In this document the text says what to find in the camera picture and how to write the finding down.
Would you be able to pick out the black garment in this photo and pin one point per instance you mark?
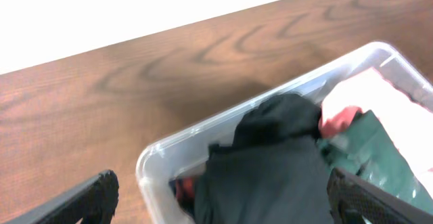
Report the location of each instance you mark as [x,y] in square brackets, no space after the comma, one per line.
[279,118]

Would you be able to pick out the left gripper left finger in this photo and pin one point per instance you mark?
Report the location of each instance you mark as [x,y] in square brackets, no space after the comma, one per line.
[93,201]

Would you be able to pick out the dark green shirt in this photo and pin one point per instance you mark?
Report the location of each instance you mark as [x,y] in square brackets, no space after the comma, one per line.
[365,150]

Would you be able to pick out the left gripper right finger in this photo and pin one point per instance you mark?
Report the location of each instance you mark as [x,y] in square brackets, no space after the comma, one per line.
[353,200]

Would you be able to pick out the red plaid flannel shirt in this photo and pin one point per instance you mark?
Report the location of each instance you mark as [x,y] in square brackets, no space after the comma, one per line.
[183,190]

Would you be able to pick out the black cloth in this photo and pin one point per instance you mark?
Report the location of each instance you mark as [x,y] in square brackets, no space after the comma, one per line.
[272,183]

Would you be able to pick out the pink shirt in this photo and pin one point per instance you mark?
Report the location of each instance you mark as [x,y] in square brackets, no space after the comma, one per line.
[408,124]

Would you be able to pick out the clear plastic storage bin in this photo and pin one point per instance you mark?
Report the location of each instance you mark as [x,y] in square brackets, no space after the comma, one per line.
[185,152]

